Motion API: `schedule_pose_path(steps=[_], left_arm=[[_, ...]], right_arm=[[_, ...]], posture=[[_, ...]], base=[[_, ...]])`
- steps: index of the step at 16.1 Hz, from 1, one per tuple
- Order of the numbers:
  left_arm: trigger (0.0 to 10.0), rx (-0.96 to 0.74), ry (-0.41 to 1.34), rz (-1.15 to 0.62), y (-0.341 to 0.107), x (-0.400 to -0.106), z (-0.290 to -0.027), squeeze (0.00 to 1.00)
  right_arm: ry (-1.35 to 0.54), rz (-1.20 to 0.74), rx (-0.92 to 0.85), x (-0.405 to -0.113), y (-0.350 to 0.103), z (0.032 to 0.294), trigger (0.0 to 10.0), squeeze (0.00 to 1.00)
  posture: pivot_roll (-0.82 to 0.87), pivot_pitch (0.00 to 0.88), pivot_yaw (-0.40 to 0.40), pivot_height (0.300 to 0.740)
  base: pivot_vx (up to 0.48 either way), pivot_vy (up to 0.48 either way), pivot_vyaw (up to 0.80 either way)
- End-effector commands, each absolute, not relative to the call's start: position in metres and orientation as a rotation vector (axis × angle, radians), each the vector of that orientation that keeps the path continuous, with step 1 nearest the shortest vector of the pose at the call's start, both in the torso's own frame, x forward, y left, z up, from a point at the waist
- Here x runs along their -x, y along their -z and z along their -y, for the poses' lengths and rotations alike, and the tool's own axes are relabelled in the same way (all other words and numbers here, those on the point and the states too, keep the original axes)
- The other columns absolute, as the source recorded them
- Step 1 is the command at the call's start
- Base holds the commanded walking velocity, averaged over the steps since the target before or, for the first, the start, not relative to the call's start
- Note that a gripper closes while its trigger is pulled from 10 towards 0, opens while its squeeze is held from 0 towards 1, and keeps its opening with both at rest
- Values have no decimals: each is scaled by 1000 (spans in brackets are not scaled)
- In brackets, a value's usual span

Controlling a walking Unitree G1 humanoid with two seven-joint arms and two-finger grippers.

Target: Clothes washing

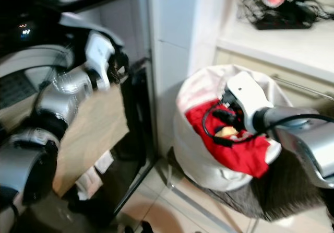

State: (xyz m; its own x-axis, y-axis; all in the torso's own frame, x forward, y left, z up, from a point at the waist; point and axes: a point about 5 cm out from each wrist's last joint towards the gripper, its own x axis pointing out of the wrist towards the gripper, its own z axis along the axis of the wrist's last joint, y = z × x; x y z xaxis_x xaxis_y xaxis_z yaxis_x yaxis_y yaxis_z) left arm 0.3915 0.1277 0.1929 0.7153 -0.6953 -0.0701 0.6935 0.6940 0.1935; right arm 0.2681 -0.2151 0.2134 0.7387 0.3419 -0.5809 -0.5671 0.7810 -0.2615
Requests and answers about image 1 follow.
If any red garment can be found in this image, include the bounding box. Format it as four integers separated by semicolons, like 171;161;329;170
185;98;272;179

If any yellow cloth piece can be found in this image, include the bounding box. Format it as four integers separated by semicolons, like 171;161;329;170
214;126;242;139

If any white fabric laundry basket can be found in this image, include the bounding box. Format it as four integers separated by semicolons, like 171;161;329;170
173;65;283;192

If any white counter cabinet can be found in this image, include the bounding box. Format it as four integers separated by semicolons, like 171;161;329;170
149;0;334;155

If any grey floor mat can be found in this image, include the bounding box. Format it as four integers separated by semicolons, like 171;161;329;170
167;147;334;221

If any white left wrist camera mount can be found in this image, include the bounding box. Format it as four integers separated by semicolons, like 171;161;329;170
86;30;116;90

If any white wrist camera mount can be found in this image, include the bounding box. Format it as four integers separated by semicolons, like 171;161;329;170
224;71;275;135
86;30;116;90

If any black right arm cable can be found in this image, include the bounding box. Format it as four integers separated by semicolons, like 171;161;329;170
201;102;334;148

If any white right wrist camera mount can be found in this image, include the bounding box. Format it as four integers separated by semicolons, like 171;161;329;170
224;71;275;135

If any black wire basket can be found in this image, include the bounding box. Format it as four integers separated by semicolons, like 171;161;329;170
239;0;319;30

